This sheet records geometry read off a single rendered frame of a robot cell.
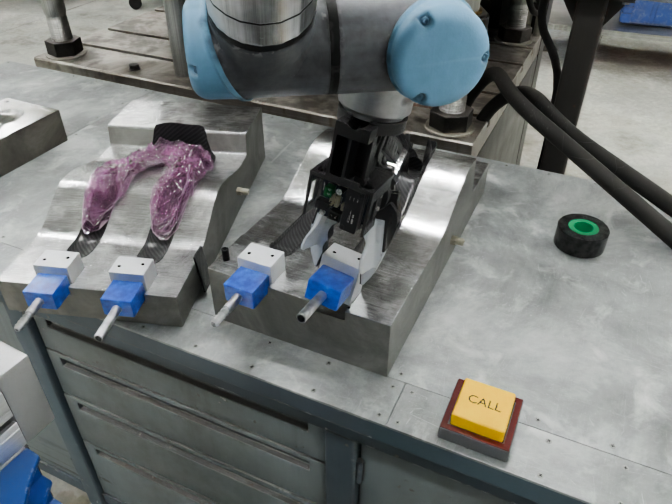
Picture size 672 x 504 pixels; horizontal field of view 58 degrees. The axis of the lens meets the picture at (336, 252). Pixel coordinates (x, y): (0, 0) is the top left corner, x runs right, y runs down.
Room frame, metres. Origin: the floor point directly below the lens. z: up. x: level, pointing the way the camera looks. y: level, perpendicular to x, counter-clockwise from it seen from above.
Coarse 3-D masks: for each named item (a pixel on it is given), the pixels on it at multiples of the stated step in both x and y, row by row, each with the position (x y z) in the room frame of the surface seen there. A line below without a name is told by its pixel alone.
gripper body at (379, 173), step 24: (336, 120) 0.53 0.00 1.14; (360, 120) 0.56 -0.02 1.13; (336, 144) 0.54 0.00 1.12; (360, 144) 0.55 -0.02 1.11; (312, 168) 0.54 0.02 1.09; (336, 168) 0.54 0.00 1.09; (360, 168) 0.54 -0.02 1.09; (384, 168) 0.57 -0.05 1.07; (336, 192) 0.53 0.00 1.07; (360, 192) 0.51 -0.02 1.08; (384, 192) 0.54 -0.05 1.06; (336, 216) 0.53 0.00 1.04; (360, 216) 0.52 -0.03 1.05
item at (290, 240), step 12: (408, 144) 0.87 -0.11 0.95; (432, 144) 0.88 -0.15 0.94; (408, 156) 0.86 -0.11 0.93; (408, 168) 0.93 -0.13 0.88; (420, 168) 0.91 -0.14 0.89; (408, 180) 0.81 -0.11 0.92; (408, 192) 0.79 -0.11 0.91; (408, 204) 0.77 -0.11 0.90; (300, 216) 0.76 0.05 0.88; (312, 216) 0.77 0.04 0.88; (288, 228) 0.73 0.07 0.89; (300, 228) 0.74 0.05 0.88; (276, 240) 0.70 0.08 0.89; (288, 240) 0.70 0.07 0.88; (300, 240) 0.70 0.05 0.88; (288, 252) 0.67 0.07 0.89; (360, 252) 0.67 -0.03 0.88
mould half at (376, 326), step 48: (288, 192) 0.83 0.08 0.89; (432, 192) 0.78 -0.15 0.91; (480, 192) 0.94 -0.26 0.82; (240, 240) 0.69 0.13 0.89; (336, 240) 0.70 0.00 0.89; (432, 240) 0.70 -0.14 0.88; (288, 288) 0.59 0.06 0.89; (384, 288) 0.59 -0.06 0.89; (432, 288) 0.69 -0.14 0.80; (288, 336) 0.58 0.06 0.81; (336, 336) 0.55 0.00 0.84; (384, 336) 0.52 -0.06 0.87
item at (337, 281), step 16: (336, 256) 0.58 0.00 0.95; (352, 256) 0.58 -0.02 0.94; (320, 272) 0.56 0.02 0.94; (336, 272) 0.56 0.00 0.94; (352, 272) 0.56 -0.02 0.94; (320, 288) 0.53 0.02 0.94; (336, 288) 0.53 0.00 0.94; (352, 288) 0.56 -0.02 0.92; (320, 304) 0.51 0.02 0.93; (336, 304) 0.52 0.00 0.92; (304, 320) 0.48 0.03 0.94
